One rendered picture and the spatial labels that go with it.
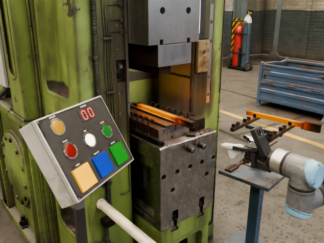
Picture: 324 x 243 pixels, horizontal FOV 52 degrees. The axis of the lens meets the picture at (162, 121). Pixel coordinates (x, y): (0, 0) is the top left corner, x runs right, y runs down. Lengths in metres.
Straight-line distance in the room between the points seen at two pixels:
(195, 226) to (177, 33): 1.03
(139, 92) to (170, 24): 0.66
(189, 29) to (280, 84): 3.96
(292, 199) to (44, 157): 0.84
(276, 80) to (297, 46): 4.93
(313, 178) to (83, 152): 0.75
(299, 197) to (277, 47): 9.60
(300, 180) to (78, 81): 0.93
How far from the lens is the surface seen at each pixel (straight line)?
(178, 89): 1.91
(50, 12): 1.75
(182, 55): 1.55
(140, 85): 2.02
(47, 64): 1.77
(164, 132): 1.57
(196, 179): 1.75
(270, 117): 1.99
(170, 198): 1.67
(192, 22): 1.58
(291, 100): 5.39
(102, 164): 1.15
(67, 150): 1.08
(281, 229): 2.67
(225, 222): 2.64
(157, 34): 1.45
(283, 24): 10.61
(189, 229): 1.89
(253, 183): 1.81
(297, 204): 1.27
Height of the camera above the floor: 1.51
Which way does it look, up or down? 19 degrees down
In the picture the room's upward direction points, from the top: straight up
